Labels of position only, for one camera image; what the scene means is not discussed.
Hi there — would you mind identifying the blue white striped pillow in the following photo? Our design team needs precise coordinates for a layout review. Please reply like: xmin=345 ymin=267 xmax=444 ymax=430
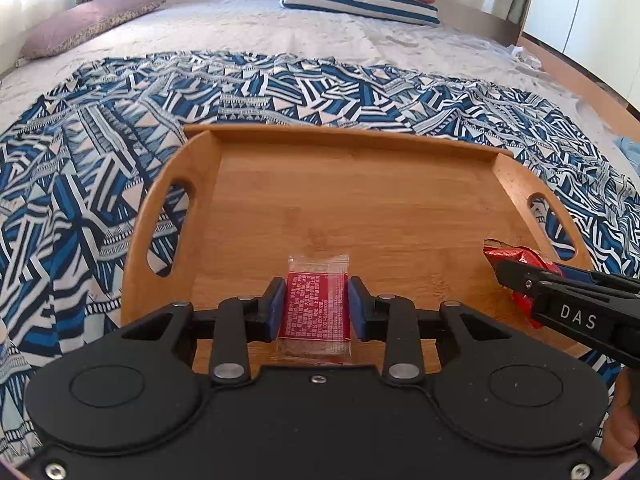
xmin=280 ymin=0 xmax=442 ymax=27

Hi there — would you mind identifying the crumpled white tissue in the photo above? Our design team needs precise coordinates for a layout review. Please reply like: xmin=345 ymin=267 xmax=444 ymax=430
xmin=507 ymin=44 xmax=543 ymax=70

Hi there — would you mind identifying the purple pillow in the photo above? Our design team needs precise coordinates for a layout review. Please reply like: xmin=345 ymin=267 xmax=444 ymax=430
xmin=15 ymin=0 xmax=167 ymax=68

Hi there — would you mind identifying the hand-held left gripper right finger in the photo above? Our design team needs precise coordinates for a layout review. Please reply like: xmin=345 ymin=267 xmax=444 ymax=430
xmin=347 ymin=276 xmax=516 ymax=387

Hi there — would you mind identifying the red label clear snack packet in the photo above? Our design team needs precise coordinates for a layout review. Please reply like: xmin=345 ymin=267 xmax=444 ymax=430
xmin=276 ymin=254 xmax=355 ymax=365

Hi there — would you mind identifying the bed with grey sheet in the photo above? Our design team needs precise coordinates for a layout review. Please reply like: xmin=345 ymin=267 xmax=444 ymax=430
xmin=0 ymin=0 xmax=638 ymax=196

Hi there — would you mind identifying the wooden bed frame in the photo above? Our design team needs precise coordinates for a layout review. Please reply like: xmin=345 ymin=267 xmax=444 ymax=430
xmin=435 ymin=0 xmax=638 ymax=117

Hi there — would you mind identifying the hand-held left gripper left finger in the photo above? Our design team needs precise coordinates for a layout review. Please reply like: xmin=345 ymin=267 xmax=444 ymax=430
xmin=120 ymin=276 xmax=287 ymax=387

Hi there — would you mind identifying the light blue cloth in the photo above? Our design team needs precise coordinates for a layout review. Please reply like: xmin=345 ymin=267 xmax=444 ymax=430
xmin=614 ymin=135 xmax=640 ymax=173

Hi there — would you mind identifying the white wardrobe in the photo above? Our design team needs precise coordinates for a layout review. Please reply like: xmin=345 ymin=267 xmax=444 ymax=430
xmin=520 ymin=0 xmax=640 ymax=111

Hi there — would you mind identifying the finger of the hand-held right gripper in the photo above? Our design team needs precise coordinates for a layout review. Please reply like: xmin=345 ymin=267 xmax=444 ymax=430
xmin=496 ymin=259 xmax=566 ymax=296
xmin=560 ymin=266 xmax=640 ymax=295

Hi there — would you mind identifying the blue white patterned blanket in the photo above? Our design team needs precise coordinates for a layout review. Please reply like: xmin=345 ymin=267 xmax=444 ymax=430
xmin=0 ymin=50 xmax=640 ymax=461

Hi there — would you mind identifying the wooden tray with handles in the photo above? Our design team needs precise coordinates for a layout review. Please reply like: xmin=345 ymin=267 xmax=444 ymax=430
xmin=121 ymin=124 xmax=593 ymax=376

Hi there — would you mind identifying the shiny red snack packet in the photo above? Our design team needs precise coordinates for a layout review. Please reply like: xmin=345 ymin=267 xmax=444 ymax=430
xmin=482 ymin=239 xmax=563 ymax=330

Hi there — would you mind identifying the person's right hand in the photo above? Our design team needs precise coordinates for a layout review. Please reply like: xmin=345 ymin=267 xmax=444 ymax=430
xmin=602 ymin=365 xmax=640 ymax=472

